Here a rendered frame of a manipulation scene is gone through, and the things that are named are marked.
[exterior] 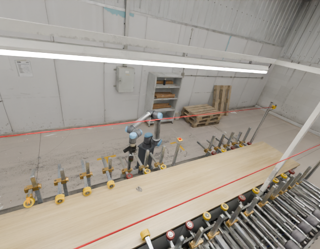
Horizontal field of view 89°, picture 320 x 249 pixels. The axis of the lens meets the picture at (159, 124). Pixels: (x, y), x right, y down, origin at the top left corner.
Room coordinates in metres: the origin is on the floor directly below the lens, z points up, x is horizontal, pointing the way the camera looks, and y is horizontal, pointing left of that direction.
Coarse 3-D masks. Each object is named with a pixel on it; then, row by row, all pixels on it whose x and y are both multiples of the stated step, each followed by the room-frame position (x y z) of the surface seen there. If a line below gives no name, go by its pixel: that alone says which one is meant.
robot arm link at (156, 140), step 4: (156, 112) 2.31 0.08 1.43; (152, 116) 2.29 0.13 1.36; (156, 116) 2.26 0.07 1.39; (160, 116) 2.27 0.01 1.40; (156, 120) 2.27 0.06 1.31; (160, 120) 2.28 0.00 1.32; (156, 124) 2.30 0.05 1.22; (160, 124) 2.36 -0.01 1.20; (156, 128) 2.32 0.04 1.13; (156, 132) 2.34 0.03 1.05; (156, 136) 2.36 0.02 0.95; (152, 140) 2.40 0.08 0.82; (156, 140) 2.36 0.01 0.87; (160, 140) 2.40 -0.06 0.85; (156, 144) 2.37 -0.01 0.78; (160, 144) 2.45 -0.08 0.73
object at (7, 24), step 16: (32, 32) 0.88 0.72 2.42; (48, 32) 0.92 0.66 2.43; (64, 32) 0.96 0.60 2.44; (80, 32) 1.00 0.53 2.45; (96, 32) 1.06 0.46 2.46; (160, 48) 1.29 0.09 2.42; (176, 48) 1.36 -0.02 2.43; (192, 48) 1.44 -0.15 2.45; (288, 64) 2.00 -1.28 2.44; (304, 128) 1.62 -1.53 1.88; (272, 176) 1.61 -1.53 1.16
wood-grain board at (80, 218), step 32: (224, 160) 2.10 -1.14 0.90; (256, 160) 2.26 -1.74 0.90; (288, 160) 2.44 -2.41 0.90; (96, 192) 1.13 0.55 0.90; (128, 192) 1.20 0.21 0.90; (160, 192) 1.28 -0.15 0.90; (192, 192) 1.36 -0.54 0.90; (224, 192) 1.45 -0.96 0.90; (0, 224) 0.68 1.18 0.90; (32, 224) 0.72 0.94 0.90; (64, 224) 0.76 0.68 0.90; (96, 224) 0.81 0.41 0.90; (128, 224) 0.86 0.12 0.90; (160, 224) 0.91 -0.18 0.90
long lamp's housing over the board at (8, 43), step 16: (0, 48) 0.79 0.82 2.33; (16, 48) 0.82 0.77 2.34; (32, 48) 0.85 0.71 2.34; (48, 48) 0.89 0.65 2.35; (64, 48) 0.94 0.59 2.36; (80, 48) 0.99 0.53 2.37; (96, 48) 1.04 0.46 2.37; (112, 48) 1.12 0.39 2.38; (192, 64) 1.43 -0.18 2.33; (208, 64) 1.53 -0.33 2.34; (224, 64) 1.65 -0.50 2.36; (240, 64) 1.78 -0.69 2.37; (256, 64) 2.01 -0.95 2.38
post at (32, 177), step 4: (32, 176) 1.03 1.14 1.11; (32, 180) 1.02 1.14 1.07; (36, 180) 1.05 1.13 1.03; (32, 184) 1.01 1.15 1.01; (36, 184) 1.03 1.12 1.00; (36, 192) 1.02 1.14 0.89; (40, 192) 1.06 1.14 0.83; (36, 196) 1.01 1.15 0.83; (40, 196) 1.03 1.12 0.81; (40, 200) 1.03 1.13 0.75
